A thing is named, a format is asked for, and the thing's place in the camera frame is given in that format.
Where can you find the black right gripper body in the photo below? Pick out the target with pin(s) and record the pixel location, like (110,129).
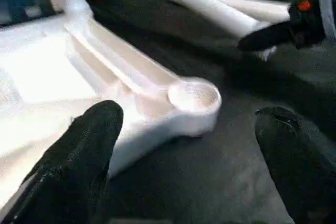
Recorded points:
(310,19)

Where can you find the white plastic table top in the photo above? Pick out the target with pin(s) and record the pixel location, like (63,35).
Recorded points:
(79,93)

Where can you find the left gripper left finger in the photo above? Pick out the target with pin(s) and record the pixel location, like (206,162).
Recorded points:
(73,171)

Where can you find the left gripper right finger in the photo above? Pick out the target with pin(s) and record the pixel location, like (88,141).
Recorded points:
(302,166)

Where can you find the black work mat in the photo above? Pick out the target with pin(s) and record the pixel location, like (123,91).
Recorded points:
(210,171)

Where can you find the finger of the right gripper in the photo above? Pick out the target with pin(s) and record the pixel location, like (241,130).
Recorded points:
(265,38)

